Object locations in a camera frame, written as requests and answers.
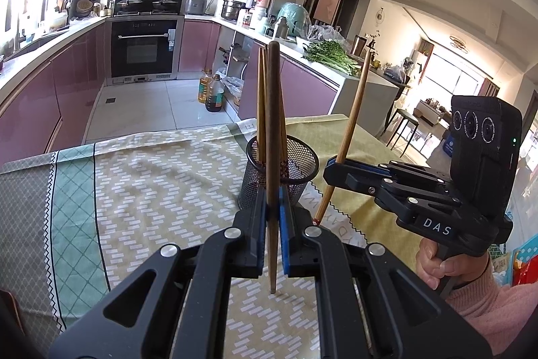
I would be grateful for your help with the yellow cooking oil bottle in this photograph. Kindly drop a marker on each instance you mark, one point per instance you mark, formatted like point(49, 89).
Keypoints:
point(203, 87)

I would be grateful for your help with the round wall clock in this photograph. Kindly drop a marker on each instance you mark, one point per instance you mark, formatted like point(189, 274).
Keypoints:
point(380, 15)

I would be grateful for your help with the pink lower cabinet row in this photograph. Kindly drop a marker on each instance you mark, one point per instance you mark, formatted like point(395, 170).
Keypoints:
point(54, 90)

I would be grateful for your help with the black stool green seat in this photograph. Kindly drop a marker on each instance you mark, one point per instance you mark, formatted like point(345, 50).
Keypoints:
point(405, 115)

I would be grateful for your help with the black built-in oven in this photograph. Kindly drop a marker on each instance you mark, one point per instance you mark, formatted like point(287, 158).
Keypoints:
point(143, 47)

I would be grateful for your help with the black mesh utensil holder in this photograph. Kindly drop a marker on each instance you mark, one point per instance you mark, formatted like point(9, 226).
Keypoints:
point(252, 178)

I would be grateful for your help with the grey green thermos flask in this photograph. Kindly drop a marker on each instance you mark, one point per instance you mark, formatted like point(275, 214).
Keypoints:
point(282, 29)

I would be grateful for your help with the stainless steel pot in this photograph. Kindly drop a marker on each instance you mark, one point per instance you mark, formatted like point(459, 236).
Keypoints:
point(232, 10)

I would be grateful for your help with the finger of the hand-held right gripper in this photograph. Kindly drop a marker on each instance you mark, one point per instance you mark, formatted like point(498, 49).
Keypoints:
point(351, 178)
point(412, 170)

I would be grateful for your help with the clear plastic bag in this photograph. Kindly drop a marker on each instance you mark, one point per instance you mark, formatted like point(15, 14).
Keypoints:
point(325, 33)

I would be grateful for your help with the brown metal canister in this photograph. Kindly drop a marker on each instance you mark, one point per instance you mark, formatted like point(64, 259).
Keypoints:
point(358, 45)

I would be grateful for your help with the black wok with lid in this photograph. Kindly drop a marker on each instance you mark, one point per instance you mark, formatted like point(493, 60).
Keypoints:
point(164, 4)
point(129, 5)

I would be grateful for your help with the dark cooking oil bottle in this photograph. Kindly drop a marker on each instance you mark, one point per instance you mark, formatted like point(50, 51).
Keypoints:
point(214, 96)

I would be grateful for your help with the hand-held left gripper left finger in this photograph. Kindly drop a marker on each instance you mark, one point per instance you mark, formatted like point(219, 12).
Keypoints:
point(264, 241)

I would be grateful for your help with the silver rice cooker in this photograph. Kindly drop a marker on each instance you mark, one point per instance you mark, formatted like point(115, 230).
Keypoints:
point(196, 5)

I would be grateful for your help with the person's right forearm pink sleeve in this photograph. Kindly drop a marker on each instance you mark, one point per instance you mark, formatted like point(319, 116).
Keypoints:
point(496, 308)

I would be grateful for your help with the person's right hand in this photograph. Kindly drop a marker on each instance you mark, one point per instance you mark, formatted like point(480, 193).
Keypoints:
point(466, 270)

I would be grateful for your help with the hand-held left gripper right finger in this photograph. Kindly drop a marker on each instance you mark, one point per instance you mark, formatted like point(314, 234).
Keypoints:
point(285, 241)

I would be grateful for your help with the yellow green tablecloth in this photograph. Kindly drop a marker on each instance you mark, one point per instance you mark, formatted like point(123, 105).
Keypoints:
point(378, 144)

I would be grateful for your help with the mint green kitchen appliance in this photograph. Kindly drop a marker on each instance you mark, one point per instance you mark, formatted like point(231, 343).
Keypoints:
point(292, 18)

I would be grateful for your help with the pink corner cabinet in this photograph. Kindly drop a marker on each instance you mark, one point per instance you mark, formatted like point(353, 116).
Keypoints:
point(197, 45)

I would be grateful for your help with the bunch of green vegetables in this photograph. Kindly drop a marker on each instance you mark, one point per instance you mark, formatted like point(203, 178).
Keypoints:
point(330, 55)

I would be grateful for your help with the patterned green grey tablecloth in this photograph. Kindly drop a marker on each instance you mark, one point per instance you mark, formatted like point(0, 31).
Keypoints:
point(147, 182)

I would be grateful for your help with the dark brown wooden chopstick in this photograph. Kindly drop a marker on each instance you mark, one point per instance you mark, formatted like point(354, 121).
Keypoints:
point(274, 111)

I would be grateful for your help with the pink wall picture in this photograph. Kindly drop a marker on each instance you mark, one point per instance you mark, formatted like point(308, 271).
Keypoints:
point(328, 5)

